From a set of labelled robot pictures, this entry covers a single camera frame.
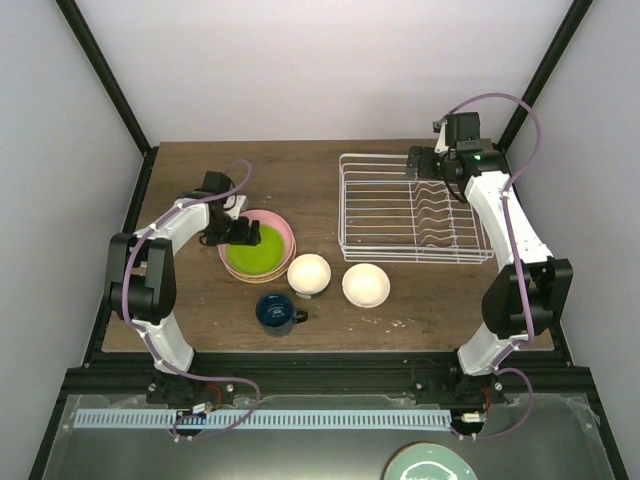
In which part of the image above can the green plate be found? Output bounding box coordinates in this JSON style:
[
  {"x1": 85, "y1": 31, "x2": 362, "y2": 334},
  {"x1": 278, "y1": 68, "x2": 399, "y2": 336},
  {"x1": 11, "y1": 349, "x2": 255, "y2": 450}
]
[{"x1": 225, "y1": 225, "x2": 285, "y2": 276}]

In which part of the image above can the white wire dish rack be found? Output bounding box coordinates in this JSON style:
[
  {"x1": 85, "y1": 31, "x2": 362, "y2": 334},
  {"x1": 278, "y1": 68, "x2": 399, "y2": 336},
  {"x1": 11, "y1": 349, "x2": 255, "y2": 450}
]
[{"x1": 338, "y1": 153, "x2": 494, "y2": 265}]

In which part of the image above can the teal white bowl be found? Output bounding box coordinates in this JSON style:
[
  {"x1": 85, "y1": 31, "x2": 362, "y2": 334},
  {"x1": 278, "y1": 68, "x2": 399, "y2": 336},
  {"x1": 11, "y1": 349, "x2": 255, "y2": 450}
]
[{"x1": 286, "y1": 254, "x2": 332, "y2": 299}]

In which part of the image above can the beige floral bowl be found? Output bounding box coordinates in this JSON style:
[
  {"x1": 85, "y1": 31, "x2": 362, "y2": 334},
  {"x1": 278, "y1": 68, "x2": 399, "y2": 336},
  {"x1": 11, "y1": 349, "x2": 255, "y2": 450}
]
[{"x1": 342, "y1": 263, "x2": 391, "y2": 308}]

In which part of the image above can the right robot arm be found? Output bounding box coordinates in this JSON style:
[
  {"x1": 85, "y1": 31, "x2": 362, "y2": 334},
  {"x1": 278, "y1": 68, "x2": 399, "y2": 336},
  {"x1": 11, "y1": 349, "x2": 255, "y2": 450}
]
[{"x1": 407, "y1": 146, "x2": 573, "y2": 403}]

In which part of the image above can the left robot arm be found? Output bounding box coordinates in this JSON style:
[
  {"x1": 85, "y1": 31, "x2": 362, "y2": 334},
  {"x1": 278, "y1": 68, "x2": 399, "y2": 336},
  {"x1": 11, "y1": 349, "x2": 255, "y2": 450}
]
[{"x1": 103, "y1": 194, "x2": 260, "y2": 404}]

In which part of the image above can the pink plate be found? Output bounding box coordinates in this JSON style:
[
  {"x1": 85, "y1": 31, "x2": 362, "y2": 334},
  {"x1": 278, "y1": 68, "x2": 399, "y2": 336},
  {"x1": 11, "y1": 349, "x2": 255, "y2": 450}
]
[{"x1": 217, "y1": 210, "x2": 296, "y2": 279}]

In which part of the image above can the tan bottom plate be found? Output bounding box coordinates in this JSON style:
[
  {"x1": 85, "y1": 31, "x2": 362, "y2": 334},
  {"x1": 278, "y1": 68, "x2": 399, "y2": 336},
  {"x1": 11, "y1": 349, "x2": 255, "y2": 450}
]
[{"x1": 218, "y1": 240, "x2": 297, "y2": 284}]

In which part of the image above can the dark blue mug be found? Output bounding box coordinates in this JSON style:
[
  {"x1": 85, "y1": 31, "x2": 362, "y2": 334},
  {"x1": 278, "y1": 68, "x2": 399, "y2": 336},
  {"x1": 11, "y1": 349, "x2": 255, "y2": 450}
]
[{"x1": 255, "y1": 293, "x2": 309, "y2": 337}]

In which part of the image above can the light blue slotted strip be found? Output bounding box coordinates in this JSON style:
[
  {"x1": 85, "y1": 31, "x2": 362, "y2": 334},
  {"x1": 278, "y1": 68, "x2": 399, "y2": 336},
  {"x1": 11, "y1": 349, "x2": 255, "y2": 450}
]
[{"x1": 73, "y1": 408, "x2": 452, "y2": 431}]

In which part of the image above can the teal plate on wood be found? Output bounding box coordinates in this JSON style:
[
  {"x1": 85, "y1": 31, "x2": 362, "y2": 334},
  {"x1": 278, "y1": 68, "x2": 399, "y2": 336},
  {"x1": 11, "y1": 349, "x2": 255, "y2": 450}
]
[{"x1": 381, "y1": 442, "x2": 478, "y2": 480}]

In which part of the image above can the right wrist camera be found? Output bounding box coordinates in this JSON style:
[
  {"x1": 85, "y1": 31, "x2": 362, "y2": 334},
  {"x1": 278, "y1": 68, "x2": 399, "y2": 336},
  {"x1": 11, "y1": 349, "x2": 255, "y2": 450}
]
[{"x1": 433, "y1": 112, "x2": 482, "y2": 153}]

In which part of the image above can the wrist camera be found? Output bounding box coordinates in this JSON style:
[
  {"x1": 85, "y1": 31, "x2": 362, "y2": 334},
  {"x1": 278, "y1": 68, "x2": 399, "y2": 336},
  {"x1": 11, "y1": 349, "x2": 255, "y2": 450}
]
[
  {"x1": 201, "y1": 171, "x2": 231, "y2": 195},
  {"x1": 433, "y1": 112, "x2": 482, "y2": 153}
]

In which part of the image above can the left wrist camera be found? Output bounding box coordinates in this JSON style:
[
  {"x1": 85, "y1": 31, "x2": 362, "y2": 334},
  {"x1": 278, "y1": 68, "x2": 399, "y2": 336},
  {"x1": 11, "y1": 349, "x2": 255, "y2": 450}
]
[{"x1": 201, "y1": 171, "x2": 231, "y2": 195}]

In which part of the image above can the black right frame post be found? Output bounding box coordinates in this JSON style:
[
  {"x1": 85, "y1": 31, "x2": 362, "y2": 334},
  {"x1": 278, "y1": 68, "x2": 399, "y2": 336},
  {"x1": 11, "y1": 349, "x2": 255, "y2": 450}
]
[{"x1": 498, "y1": 0, "x2": 594, "y2": 151}]

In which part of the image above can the black frame post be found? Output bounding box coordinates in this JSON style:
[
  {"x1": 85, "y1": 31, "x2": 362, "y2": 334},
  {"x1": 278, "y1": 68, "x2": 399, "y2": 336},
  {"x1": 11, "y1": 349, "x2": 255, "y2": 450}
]
[
  {"x1": 498, "y1": 0, "x2": 594, "y2": 151},
  {"x1": 54, "y1": 0, "x2": 153, "y2": 154}
]

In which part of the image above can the black left frame post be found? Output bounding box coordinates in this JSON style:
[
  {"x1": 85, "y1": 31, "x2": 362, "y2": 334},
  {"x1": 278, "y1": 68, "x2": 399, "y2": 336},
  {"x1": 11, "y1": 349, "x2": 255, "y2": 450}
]
[{"x1": 54, "y1": 0, "x2": 153, "y2": 154}]

